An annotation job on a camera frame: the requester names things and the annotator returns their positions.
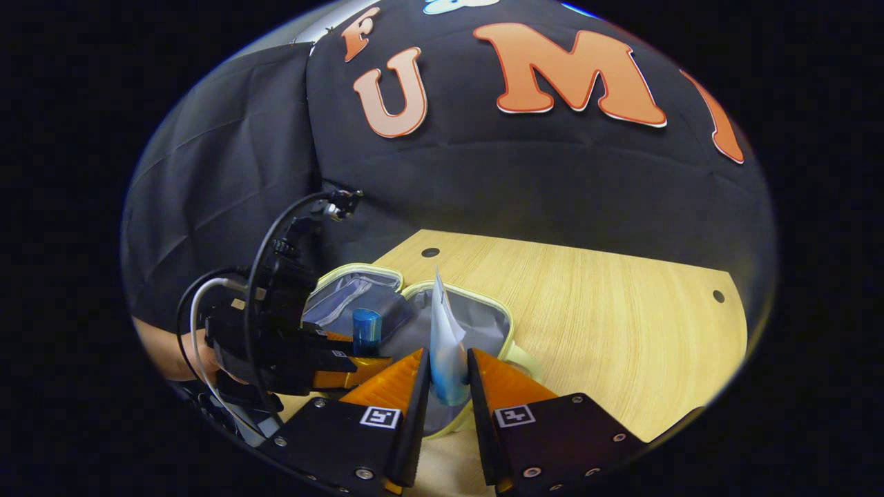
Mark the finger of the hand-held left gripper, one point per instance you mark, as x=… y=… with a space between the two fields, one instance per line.
x=331 y=337
x=345 y=373

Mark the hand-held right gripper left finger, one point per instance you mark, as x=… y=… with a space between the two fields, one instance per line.
x=414 y=414

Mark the white and blue tube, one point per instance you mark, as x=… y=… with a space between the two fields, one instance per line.
x=445 y=345

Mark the pale yellow suitcase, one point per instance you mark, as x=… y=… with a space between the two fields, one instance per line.
x=476 y=317

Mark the blue skin care bottle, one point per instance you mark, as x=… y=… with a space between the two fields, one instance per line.
x=367 y=331

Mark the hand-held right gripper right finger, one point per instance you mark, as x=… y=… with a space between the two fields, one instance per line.
x=483 y=414

